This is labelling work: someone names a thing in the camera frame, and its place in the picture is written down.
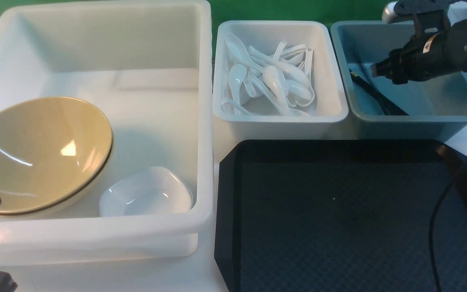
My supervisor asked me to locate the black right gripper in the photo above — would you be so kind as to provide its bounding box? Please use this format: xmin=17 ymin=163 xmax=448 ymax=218
xmin=371 ymin=31 xmax=461 ymax=85

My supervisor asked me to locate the yellow noodle bowl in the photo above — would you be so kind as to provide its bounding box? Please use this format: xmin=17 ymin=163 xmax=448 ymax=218
xmin=0 ymin=134 xmax=114 ymax=220
xmin=0 ymin=97 xmax=113 ymax=214

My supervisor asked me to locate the white soup spoon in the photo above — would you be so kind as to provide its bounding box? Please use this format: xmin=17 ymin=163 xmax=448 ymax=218
xmin=262 ymin=65 xmax=309 ymax=116

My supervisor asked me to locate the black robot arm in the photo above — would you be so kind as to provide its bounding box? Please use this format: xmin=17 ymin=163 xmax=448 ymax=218
xmin=371 ymin=11 xmax=467 ymax=85

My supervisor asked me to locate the yellow noodle bowl in tub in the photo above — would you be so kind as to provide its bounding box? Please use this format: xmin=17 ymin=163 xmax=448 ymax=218
xmin=0 ymin=134 xmax=114 ymax=220

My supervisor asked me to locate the teal plastic bin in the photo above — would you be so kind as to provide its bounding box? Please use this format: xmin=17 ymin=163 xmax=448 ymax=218
xmin=330 ymin=21 xmax=467 ymax=141

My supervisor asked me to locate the black chopstick in teal bin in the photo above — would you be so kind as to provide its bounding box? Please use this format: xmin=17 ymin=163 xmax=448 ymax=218
xmin=349 ymin=70 xmax=409 ymax=116

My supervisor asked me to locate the white spoon long diagonal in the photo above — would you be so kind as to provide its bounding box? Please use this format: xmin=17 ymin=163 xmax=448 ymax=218
xmin=248 ymin=46 xmax=311 ymax=89

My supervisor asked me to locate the white spoon bin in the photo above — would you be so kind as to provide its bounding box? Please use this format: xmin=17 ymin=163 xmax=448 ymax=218
xmin=212 ymin=20 xmax=349 ymax=147

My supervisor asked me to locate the white spoon lower left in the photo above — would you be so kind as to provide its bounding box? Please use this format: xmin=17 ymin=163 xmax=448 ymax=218
xmin=227 ymin=64 xmax=247 ymax=105

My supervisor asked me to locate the white spoon upper left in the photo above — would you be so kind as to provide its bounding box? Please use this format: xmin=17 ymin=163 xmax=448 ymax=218
xmin=225 ymin=33 xmax=264 ymax=73

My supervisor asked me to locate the black serving tray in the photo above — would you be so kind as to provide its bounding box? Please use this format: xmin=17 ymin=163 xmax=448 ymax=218
xmin=214 ymin=140 xmax=466 ymax=292

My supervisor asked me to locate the large white plastic tub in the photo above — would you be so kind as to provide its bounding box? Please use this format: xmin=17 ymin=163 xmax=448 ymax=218
xmin=0 ymin=0 xmax=214 ymax=266

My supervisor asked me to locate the white square dish in tub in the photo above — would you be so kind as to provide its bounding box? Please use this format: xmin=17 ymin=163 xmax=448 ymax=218
xmin=99 ymin=166 xmax=193 ymax=217

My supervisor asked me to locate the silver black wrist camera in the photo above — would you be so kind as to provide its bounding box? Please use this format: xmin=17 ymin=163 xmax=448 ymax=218
xmin=382 ymin=0 xmax=453 ymax=37

